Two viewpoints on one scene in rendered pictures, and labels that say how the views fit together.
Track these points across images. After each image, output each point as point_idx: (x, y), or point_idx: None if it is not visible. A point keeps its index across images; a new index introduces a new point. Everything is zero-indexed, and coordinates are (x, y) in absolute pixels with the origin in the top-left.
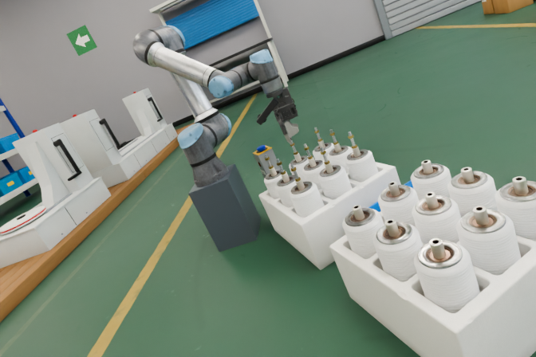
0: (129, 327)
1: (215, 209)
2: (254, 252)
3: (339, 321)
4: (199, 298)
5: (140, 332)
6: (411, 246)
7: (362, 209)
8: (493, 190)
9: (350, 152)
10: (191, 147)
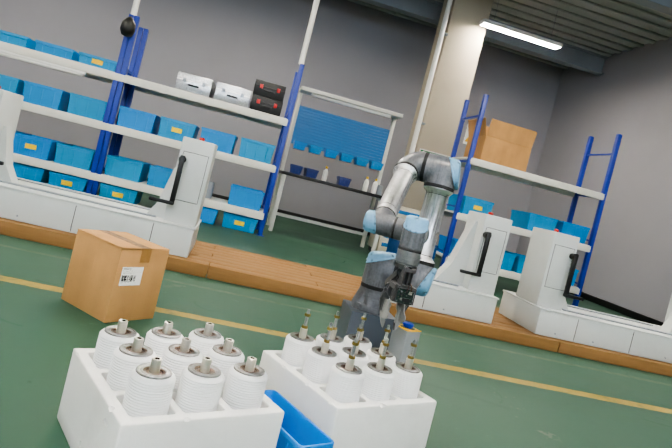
0: (247, 333)
1: (340, 329)
2: None
3: None
4: (258, 357)
5: (236, 336)
6: (147, 337)
7: (216, 336)
8: (184, 382)
9: (372, 375)
10: (366, 263)
